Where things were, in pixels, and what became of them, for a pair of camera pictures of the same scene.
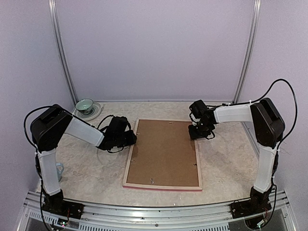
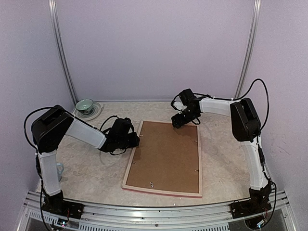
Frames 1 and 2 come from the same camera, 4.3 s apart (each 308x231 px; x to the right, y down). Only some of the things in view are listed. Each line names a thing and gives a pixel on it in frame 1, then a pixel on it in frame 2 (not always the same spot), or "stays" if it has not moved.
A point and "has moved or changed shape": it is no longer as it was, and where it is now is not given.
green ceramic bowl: x=84 y=105 stays
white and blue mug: x=59 y=167 stays
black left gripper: x=132 y=140 stays
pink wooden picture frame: x=163 y=156 has moved or changed shape
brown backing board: x=163 y=153 has moved or changed shape
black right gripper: x=194 y=135 → x=179 y=121
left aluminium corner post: x=53 y=13 stays
